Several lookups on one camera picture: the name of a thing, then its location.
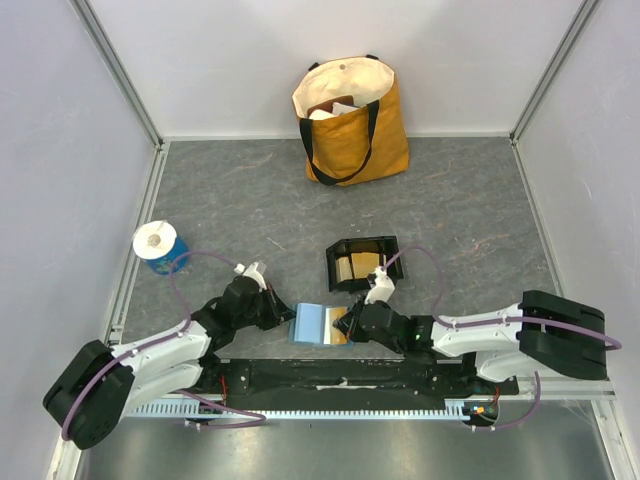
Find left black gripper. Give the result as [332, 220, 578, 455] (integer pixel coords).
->
[234, 282, 297, 331]

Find teal leather card holder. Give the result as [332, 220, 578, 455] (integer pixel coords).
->
[289, 303, 353, 348]

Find black plastic tray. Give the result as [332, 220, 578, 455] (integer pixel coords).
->
[325, 236, 399, 294]

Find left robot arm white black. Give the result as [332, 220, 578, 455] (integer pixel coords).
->
[43, 276, 295, 450]

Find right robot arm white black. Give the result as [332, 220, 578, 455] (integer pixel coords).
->
[332, 290, 612, 394]

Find blue patterned cup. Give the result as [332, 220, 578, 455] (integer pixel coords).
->
[144, 236, 188, 276]

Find white toilet paper roll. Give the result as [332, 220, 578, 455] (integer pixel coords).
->
[132, 220, 177, 260]

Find orange tote bag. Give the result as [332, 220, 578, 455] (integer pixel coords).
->
[292, 55, 410, 186]

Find white items in bag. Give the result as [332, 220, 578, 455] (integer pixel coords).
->
[308, 102, 358, 121]

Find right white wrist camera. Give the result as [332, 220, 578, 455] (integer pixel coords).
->
[364, 266, 395, 305]

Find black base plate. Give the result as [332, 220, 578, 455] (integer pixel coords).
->
[188, 359, 519, 411]

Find blue slotted cable duct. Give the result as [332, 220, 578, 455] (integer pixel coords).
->
[126, 396, 489, 421]

